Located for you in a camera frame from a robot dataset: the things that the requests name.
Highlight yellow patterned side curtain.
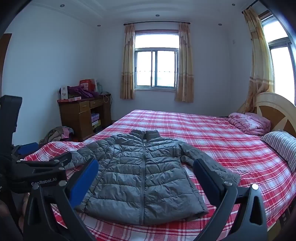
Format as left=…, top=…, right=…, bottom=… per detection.
left=237, top=8, right=275, bottom=114

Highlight pink folded quilt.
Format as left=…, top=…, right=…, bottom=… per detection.
left=228, top=112, right=271, bottom=136

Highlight flat red box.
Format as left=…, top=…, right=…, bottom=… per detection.
left=57, top=96, right=82, bottom=103

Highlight bed with red plaid cover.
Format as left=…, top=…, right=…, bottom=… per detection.
left=23, top=109, right=292, bottom=241

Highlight pile of clothes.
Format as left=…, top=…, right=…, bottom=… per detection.
left=39, top=126, right=74, bottom=145

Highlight brown wooden door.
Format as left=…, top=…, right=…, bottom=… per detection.
left=0, top=33, right=12, bottom=77

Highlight wooden headboard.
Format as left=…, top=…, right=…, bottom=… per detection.
left=253, top=92, right=296, bottom=139

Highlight brown wooden desk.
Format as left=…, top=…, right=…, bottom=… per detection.
left=57, top=93, right=112, bottom=142

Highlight sliding window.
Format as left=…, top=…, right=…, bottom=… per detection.
left=134, top=30, right=180, bottom=90

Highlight striped pillow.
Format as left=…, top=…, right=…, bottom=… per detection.
left=261, top=130, right=296, bottom=173

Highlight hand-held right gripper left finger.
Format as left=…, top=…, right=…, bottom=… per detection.
left=23, top=158, right=100, bottom=241

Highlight side window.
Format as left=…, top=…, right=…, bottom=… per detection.
left=259, top=11, right=296, bottom=105

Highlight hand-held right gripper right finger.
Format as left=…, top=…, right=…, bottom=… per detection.
left=193, top=158, right=269, bottom=241

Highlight purple clothes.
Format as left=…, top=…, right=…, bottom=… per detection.
left=67, top=85, right=100, bottom=99

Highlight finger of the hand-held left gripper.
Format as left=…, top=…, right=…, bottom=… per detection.
left=9, top=152, right=73, bottom=194
left=11, top=142, right=40, bottom=160

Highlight red box on desk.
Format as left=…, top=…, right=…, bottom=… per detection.
left=79, top=79, right=97, bottom=91

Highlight grey puffer jacket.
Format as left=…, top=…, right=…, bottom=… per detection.
left=61, top=129, right=241, bottom=226

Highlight white cable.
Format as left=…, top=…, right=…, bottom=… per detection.
left=99, top=91, right=112, bottom=103

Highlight dark side curtain rod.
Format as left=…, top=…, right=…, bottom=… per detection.
left=242, top=0, right=259, bottom=13

